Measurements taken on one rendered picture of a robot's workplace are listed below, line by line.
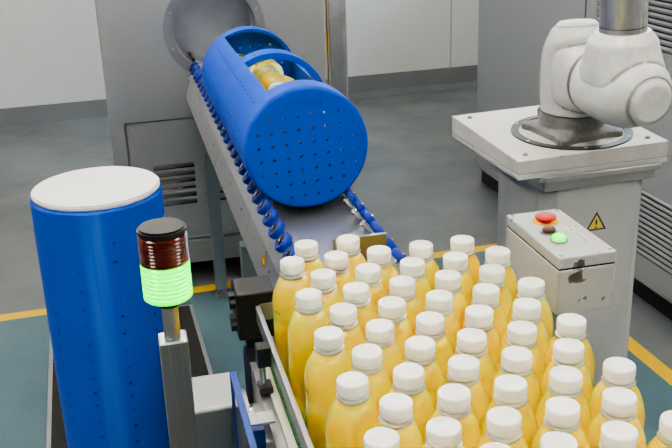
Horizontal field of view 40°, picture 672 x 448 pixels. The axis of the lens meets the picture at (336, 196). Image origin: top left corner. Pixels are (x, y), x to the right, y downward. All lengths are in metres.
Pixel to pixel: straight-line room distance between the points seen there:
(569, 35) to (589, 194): 0.37
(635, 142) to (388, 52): 5.07
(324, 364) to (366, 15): 5.99
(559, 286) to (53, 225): 1.06
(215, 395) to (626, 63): 1.08
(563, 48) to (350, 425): 1.29
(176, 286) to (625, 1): 1.20
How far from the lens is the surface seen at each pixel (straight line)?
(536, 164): 2.13
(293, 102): 2.03
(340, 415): 1.13
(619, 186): 2.28
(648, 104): 2.03
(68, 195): 2.05
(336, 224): 2.06
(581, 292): 1.51
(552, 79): 2.22
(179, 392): 1.28
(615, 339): 2.45
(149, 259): 1.18
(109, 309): 2.05
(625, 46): 2.03
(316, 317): 1.34
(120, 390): 2.15
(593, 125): 2.27
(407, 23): 7.23
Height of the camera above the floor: 1.68
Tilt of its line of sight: 20 degrees down
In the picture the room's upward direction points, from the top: 2 degrees counter-clockwise
